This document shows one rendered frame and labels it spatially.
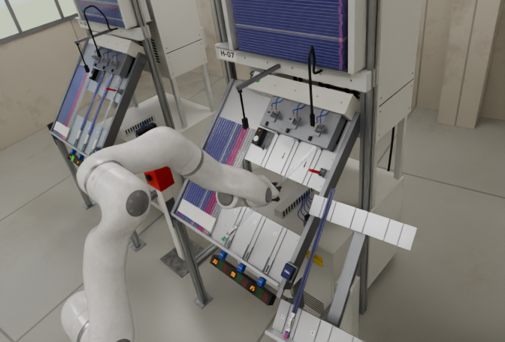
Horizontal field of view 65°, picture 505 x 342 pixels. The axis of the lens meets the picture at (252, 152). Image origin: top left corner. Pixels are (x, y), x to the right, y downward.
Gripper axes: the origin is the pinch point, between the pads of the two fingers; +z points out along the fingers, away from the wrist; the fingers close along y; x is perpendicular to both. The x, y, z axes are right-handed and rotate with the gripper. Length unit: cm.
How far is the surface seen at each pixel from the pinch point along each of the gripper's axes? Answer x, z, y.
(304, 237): 5.8, 3.2, -20.3
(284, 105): -21.5, 13.8, 24.4
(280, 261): 19.6, 2.3, -20.3
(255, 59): -27, 13, 48
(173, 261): 117, 61, 39
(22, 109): 210, 104, 309
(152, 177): 62, 25, 65
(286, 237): 12.1, 4.8, -15.0
